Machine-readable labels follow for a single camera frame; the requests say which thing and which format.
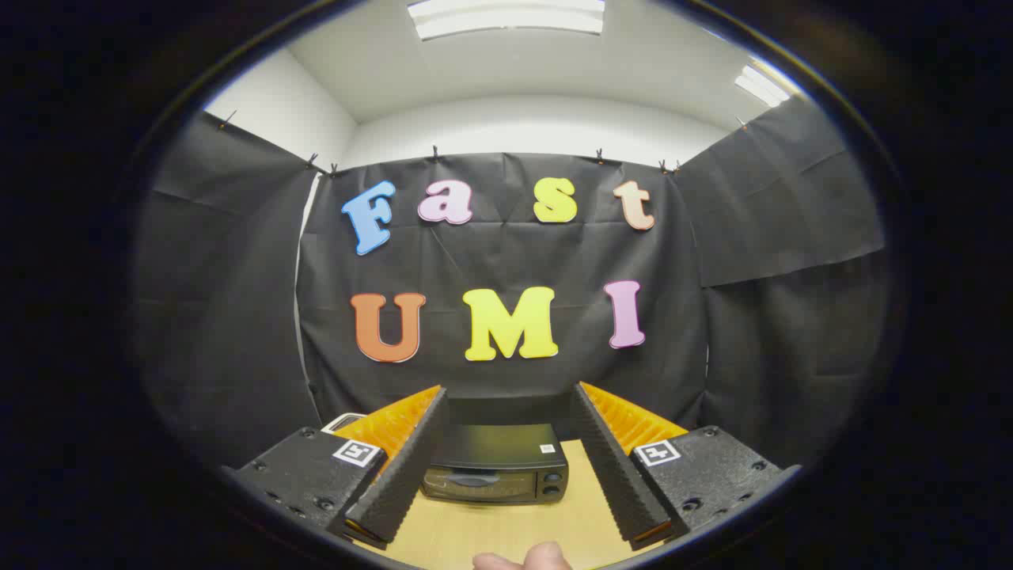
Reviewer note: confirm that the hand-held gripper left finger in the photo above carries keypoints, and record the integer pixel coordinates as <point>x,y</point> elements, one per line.
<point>402,475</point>

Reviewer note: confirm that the white toaster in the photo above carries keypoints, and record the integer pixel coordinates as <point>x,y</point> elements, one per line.
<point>346,416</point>

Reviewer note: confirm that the black toaster oven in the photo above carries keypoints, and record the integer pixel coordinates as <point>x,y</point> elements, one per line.
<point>498,447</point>

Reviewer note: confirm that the ceiling light panel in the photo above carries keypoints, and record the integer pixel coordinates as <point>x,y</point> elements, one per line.
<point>506,17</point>
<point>761,85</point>

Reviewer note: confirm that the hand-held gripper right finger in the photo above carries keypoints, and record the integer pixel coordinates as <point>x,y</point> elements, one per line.
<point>619,475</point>

